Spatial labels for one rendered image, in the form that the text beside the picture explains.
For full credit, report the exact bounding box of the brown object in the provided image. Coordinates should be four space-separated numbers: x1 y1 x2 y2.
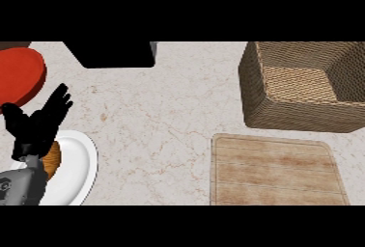
0 41 31 51

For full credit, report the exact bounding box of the orange round food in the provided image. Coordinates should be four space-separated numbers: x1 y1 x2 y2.
41 140 62 181

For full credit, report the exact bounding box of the white plate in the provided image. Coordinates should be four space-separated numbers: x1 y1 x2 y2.
10 129 100 206

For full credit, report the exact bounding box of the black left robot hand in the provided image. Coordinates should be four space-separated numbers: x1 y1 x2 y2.
0 83 73 162

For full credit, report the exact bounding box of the black appliance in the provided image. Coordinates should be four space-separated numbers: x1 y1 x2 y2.
62 41 158 69

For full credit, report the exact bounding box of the red round disc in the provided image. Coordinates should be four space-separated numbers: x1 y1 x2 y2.
0 46 48 114

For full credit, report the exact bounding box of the wooden cutting board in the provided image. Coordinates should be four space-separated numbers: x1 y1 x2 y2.
209 132 350 206

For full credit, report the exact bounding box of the brown wicker basket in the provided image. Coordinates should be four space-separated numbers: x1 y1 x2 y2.
236 41 365 134

